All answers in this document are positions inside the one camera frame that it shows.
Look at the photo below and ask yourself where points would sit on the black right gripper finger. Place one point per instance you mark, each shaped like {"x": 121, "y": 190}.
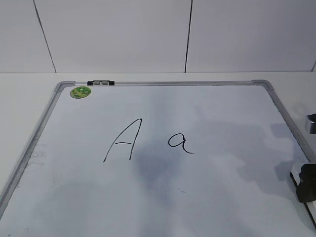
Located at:
{"x": 306, "y": 190}

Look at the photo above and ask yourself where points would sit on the white board eraser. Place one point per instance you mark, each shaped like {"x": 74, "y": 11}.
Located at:
{"x": 310, "y": 206}

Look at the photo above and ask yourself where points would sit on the round green magnet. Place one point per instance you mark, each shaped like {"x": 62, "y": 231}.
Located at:
{"x": 80, "y": 92}

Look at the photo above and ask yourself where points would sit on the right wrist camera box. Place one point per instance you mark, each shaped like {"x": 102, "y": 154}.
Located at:
{"x": 310, "y": 124}

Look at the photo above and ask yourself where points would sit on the white board with grey frame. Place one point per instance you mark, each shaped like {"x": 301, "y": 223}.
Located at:
{"x": 175, "y": 159}

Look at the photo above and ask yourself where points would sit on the black hanger clip on frame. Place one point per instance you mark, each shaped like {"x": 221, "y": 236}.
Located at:
{"x": 101, "y": 83}

